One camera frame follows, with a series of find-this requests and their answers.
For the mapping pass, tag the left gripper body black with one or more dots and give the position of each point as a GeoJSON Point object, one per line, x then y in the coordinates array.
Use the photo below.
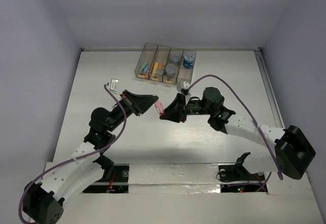
{"type": "Point", "coordinates": [131, 103]}

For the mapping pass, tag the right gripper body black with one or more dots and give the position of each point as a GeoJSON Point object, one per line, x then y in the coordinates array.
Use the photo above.
{"type": "Point", "coordinates": [195, 107]}

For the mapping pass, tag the pink highlighter marker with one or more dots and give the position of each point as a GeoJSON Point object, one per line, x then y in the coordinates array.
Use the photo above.
{"type": "Point", "coordinates": [159, 107]}

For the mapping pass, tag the green correction tape pen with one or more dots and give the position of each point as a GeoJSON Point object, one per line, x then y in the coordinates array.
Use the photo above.
{"type": "Point", "coordinates": [143, 66]}

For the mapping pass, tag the blue round clip jar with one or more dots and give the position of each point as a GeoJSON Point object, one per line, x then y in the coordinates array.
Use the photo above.
{"type": "Point", "coordinates": [189, 58]}

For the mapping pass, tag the clear jar colourful clips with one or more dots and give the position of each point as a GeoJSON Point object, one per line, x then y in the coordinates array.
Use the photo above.
{"type": "Point", "coordinates": [175, 59]}

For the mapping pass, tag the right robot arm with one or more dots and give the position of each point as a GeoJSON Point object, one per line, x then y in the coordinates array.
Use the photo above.
{"type": "Point", "coordinates": [289, 151]}

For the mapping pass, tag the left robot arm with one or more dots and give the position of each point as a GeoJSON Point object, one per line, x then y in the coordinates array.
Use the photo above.
{"type": "Point", "coordinates": [45, 198]}

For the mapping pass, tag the smoked drawer box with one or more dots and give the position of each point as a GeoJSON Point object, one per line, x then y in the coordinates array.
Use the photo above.
{"type": "Point", "coordinates": [172, 80]}
{"type": "Point", "coordinates": [185, 74]}
{"type": "Point", "coordinates": [147, 55]}
{"type": "Point", "coordinates": [162, 53]}

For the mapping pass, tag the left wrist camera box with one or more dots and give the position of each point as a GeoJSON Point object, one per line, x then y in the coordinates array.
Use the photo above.
{"type": "Point", "coordinates": [113, 85]}

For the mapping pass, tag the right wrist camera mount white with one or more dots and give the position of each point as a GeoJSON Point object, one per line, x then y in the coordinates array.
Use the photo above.
{"type": "Point", "coordinates": [183, 88]}

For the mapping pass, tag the silver foil front rail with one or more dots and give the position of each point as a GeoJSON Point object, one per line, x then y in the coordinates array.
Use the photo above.
{"type": "Point", "coordinates": [190, 178]}

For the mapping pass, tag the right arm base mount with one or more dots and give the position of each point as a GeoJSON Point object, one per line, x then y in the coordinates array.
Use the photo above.
{"type": "Point", "coordinates": [234, 178]}

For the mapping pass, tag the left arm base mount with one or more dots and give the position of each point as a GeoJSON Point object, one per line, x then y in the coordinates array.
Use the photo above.
{"type": "Point", "coordinates": [114, 179]}

